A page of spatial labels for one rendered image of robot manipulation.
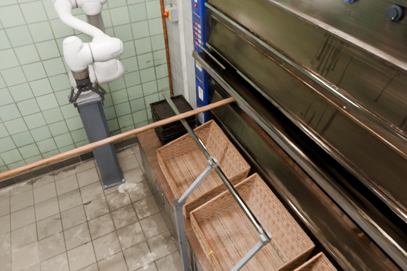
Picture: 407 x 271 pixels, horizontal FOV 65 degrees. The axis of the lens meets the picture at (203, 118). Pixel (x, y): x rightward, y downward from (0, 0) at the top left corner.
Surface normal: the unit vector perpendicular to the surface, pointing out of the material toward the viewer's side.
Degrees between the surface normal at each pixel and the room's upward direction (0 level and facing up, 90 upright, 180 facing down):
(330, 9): 90
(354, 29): 90
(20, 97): 90
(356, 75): 70
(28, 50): 90
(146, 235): 0
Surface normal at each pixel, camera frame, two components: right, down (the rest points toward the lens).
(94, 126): 0.41, 0.57
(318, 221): -0.85, 0.02
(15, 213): -0.03, -0.77
